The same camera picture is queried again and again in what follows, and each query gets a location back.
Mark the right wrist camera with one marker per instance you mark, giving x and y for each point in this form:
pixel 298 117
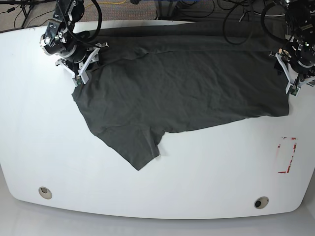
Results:
pixel 80 80

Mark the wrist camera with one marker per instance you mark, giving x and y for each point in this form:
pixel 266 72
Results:
pixel 80 80
pixel 293 90

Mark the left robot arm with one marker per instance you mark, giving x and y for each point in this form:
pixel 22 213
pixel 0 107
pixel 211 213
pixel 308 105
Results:
pixel 296 57

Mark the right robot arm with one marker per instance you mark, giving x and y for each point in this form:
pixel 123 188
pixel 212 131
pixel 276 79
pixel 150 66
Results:
pixel 59 38

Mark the red tape rectangle marking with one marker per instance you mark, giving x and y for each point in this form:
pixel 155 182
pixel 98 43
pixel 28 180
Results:
pixel 285 154

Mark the black tripod stand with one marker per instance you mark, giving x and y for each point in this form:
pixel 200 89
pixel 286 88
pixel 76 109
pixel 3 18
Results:
pixel 26 7

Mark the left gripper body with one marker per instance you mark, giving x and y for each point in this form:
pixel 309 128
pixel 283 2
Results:
pixel 297 73

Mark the dark grey t-shirt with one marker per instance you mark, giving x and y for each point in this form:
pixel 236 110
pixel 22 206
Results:
pixel 170 79

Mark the right table cable grommet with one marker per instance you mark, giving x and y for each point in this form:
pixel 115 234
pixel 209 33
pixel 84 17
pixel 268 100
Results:
pixel 261 202

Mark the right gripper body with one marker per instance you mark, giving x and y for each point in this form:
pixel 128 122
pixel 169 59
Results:
pixel 78 61

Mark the left table cable grommet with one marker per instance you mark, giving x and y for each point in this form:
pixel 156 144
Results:
pixel 45 193

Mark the table cable grommet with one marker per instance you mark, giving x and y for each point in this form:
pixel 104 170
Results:
pixel 261 202
pixel 45 193

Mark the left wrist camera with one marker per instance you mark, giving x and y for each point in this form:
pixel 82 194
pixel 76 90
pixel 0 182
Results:
pixel 293 90

